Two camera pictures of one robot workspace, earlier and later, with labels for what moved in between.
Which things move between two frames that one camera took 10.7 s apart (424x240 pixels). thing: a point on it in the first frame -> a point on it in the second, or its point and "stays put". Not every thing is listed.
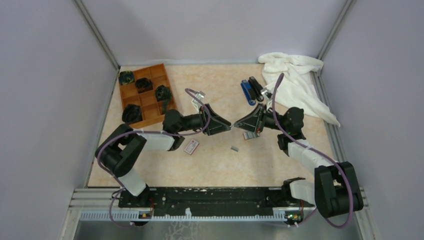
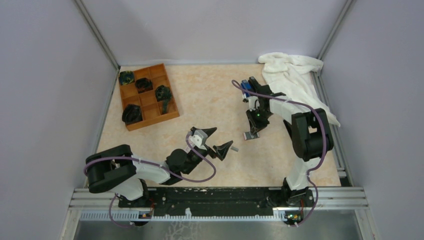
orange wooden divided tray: [152, 90] stays put
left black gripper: [211, 128] -> [221, 150]
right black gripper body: [263, 121] stays put
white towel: [295, 87] stays put
